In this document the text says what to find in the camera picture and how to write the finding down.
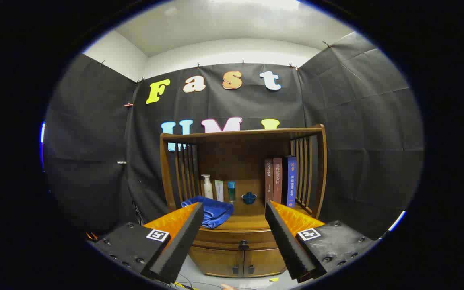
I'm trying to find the black backdrop cloth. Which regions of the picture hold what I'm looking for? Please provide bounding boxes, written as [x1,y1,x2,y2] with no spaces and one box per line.
[43,31,424,242]

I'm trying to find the white pump bottle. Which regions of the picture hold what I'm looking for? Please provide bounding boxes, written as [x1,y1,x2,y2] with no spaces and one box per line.
[201,174,214,200]

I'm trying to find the dark brown book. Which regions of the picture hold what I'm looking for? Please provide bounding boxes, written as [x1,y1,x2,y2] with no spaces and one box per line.
[265,158,274,203]

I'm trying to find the wooden drawer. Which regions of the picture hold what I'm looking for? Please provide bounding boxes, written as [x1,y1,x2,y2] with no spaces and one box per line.
[192,229,280,251]

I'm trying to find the reddish brown book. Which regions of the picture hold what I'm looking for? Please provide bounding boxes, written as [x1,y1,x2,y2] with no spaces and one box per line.
[273,157,283,204]

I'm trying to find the wooden cabinet door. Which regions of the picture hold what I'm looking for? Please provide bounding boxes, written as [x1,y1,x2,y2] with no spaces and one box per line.
[189,246,244,278]
[244,248,287,278]

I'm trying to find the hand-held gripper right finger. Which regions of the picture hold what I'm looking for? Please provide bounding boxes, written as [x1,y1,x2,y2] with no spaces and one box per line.
[265,201,378,283]

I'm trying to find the folded blue towel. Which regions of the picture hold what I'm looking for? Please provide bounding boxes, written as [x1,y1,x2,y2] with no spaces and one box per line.
[181,196,234,229]

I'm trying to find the blue book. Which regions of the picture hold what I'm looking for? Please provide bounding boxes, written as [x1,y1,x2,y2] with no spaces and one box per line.
[282,156,297,208]

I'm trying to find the wooden countertop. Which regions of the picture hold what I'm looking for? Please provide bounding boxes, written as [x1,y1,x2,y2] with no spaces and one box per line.
[174,197,316,232]

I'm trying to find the wooden cabinet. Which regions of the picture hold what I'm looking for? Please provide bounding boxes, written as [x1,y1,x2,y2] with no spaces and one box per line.
[159,124,328,278]

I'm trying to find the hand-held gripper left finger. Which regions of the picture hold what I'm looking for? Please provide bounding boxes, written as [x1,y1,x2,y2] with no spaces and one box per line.
[88,202,204,284]

